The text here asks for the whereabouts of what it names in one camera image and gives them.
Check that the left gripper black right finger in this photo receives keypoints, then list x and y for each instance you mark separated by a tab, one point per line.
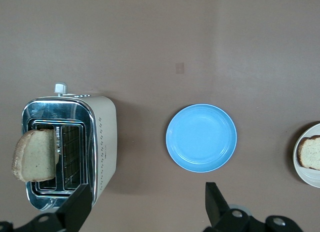
216	207

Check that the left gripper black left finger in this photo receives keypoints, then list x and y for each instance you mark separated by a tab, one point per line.
75	209

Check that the white bread slice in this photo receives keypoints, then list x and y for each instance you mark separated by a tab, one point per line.
37	157
311	152

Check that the blue plate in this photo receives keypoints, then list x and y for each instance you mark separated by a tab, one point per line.
201	138

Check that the beige plate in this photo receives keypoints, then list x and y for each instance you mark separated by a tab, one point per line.
306	178

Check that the cream and chrome toaster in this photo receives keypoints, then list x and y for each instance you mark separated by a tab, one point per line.
105	132

